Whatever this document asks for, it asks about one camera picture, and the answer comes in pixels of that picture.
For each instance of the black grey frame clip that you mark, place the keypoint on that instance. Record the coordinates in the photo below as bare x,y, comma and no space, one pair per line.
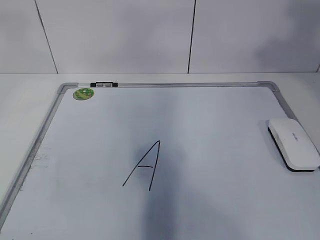
103,84

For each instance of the round green magnet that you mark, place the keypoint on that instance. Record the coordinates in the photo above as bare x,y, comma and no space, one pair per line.
83,94

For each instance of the white whiteboard with grey frame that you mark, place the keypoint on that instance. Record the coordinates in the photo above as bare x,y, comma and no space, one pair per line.
192,161

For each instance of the white whiteboard eraser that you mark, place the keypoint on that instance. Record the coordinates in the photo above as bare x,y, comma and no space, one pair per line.
298,151

